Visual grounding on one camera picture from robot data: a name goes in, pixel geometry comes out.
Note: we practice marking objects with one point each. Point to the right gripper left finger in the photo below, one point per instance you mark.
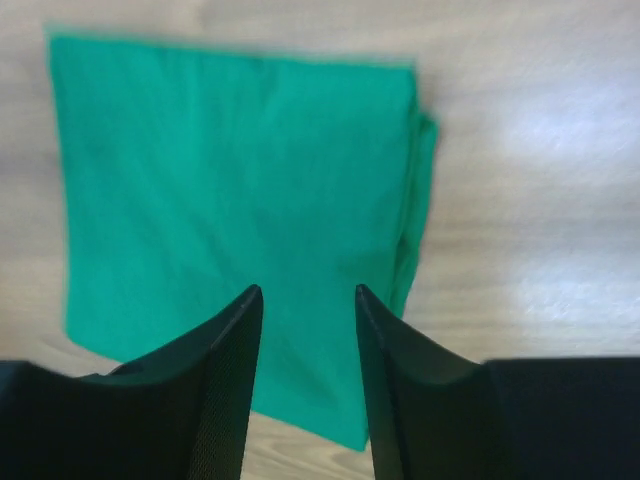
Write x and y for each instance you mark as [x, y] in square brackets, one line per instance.
[178, 412]

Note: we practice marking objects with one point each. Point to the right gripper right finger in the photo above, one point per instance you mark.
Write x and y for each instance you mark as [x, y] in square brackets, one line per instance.
[433, 414]

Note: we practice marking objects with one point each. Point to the green t shirt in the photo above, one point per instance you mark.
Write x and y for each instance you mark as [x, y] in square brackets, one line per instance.
[191, 174]

